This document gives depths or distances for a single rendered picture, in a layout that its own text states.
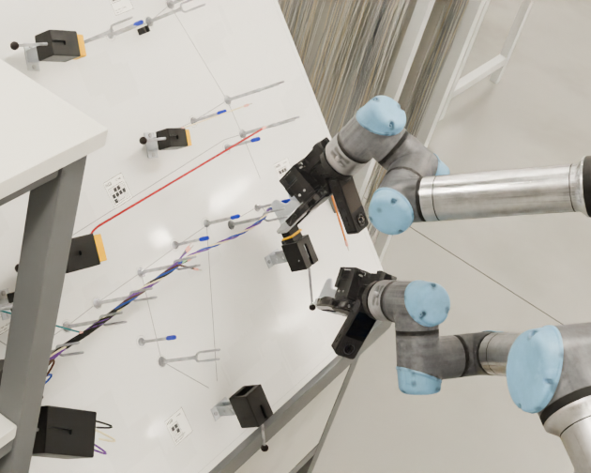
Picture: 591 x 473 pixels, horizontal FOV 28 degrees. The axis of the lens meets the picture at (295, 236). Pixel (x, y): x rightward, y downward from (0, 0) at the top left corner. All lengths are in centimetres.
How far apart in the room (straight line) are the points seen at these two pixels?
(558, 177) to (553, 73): 398
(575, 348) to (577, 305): 270
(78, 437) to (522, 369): 64
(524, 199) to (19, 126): 98
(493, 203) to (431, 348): 29
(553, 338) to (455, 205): 34
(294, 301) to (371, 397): 135
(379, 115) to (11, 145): 104
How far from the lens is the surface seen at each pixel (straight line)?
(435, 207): 191
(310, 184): 213
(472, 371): 208
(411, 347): 201
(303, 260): 223
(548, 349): 165
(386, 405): 364
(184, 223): 214
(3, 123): 109
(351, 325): 214
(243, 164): 228
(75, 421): 175
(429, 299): 199
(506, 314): 417
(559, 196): 186
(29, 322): 124
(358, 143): 204
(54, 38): 192
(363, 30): 278
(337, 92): 283
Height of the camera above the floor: 247
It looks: 37 degrees down
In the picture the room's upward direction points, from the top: 18 degrees clockwise
